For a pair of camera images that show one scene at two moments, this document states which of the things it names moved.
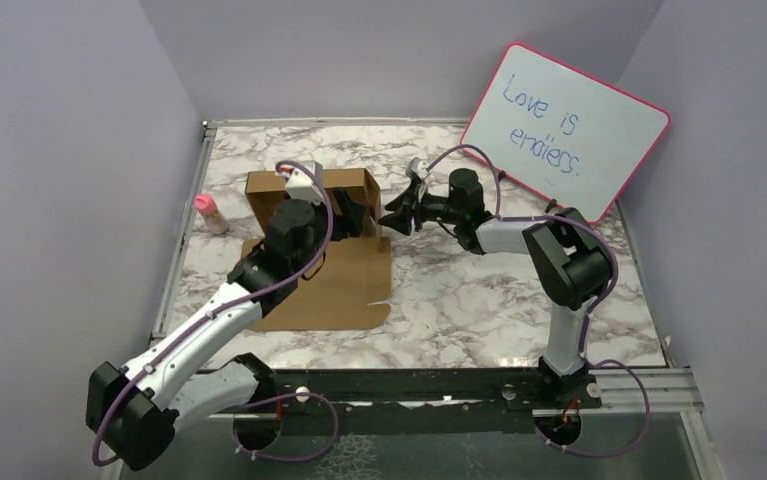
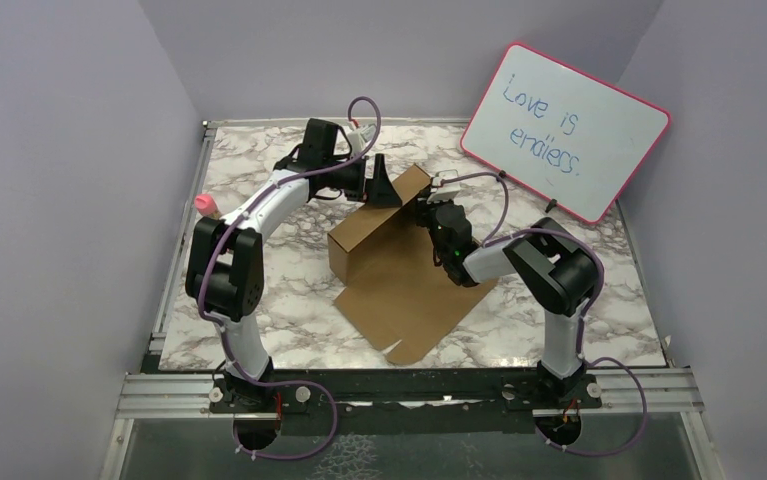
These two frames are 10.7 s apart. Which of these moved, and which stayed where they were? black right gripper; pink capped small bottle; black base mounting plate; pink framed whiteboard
Moved: black right gripper
Stayed: pink framed whiteboard; black base mounting plate; pink capped small bottle
